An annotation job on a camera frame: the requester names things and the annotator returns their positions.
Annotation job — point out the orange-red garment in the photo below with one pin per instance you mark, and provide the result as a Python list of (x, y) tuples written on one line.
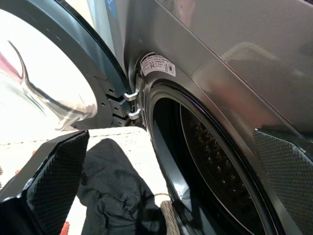
[(65, 228)]

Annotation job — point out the black garment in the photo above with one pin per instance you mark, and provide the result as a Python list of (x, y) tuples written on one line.
[(115, 186)]

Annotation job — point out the pale woven basket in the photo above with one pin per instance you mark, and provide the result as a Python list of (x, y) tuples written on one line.
[(137, 147)]

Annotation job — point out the round glass washing machine door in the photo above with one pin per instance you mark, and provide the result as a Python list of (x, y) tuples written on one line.
[(56, 73)]

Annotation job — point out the grey washing machine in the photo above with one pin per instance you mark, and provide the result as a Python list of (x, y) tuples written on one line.
[(232, 61)]

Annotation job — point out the silver door hinge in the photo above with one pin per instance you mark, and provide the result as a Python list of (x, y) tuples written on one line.
[(135, 114), (130, 95)]

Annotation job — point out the white warning label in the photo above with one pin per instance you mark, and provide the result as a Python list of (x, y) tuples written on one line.
[(156, 65)]

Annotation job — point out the blue and white code sticker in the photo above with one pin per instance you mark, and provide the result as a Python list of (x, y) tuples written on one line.
[(111, 6)]

